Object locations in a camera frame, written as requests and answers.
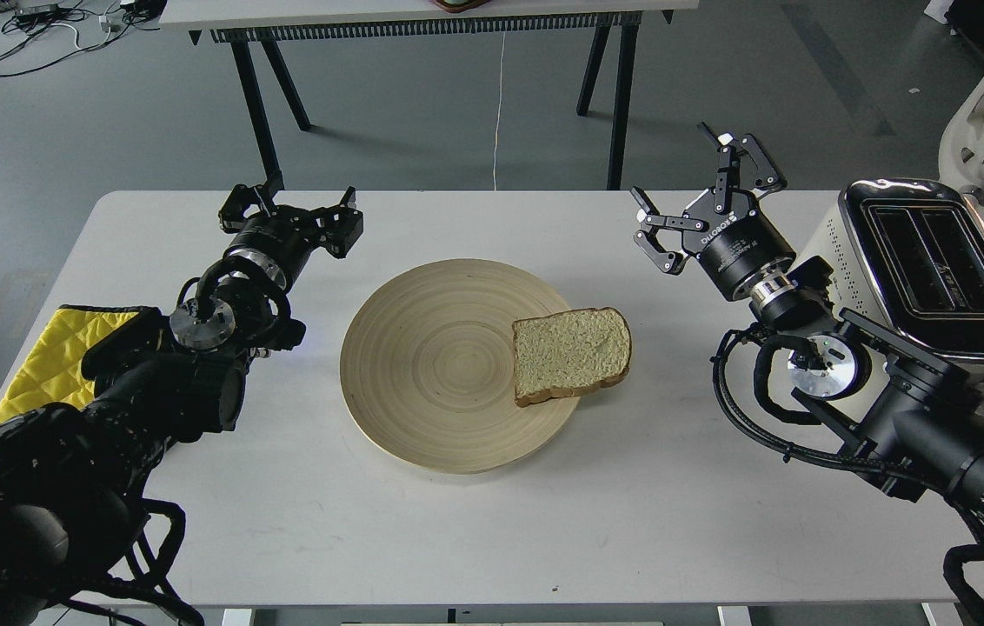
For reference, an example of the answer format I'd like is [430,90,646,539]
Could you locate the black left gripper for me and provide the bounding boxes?
[219,181,364,277]

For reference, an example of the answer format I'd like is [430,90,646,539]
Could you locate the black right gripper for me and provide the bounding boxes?
[631,122,797,303]

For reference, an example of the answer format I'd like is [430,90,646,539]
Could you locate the slice of bread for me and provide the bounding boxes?
[512,308,634,407]

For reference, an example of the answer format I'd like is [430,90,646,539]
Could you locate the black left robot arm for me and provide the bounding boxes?
[0,178,363,625]

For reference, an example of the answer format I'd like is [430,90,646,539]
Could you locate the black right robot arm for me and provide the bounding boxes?
[631,126,984,625]

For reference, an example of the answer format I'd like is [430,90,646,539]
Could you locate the white chrome toaster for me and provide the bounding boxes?
[795,178,984,427]

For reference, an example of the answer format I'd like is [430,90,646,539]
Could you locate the background table with black legs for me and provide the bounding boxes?
[158,1,698,190]

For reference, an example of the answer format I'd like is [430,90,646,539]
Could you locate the round wooden plate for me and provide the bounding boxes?
[340,258,578,473]

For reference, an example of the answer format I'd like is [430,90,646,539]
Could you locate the brown object on background table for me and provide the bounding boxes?
[431,0,488,13]

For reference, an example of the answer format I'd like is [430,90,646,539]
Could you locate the yellow quilted cloth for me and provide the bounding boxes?
[0,304,161,424]

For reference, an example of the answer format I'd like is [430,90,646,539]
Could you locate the white hanging cable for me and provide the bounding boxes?
[492,31,507,191]

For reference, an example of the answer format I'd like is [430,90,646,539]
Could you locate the floor cables and power strips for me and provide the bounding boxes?
[0,0,168,91]

